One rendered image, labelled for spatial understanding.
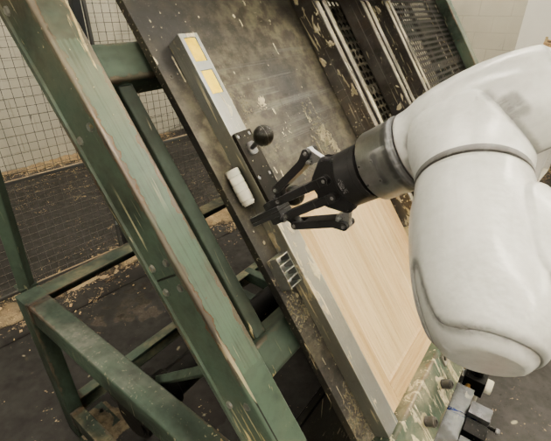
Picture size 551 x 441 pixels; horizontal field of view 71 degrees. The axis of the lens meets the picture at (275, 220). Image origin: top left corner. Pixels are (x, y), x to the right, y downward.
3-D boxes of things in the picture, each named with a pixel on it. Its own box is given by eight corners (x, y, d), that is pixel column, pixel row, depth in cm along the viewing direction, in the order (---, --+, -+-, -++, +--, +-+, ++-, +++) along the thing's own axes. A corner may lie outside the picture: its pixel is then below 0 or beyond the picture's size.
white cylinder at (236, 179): (221, 174, 78) (240, 209, 79) (230, 169, 76) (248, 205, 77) (232, 170, 80) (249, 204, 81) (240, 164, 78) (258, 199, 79)
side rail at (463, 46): (504, 181, 221) (525, 174, 214) (421, 2, 211) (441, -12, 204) (506, 177, 227) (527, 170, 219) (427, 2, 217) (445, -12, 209)
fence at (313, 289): (374, 436, 87) (389, 438, 84) (168, 45, 78) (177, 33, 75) (383, 419, 90) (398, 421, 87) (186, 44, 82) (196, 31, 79)
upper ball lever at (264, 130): (247, 161, 79) (261, 147, 67) (238, 144, 79) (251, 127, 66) (262, 153, 80) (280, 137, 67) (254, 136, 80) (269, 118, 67)
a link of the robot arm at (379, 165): (417, 199, 42) (372, 213, 46) (442, 172, 48) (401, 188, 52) (380, 122, 41) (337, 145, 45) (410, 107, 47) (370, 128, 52)
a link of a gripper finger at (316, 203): (345, 182, 54) (351, 191, 54) (292, 207, 62) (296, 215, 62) (331, 191, 51) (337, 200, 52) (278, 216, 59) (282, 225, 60)
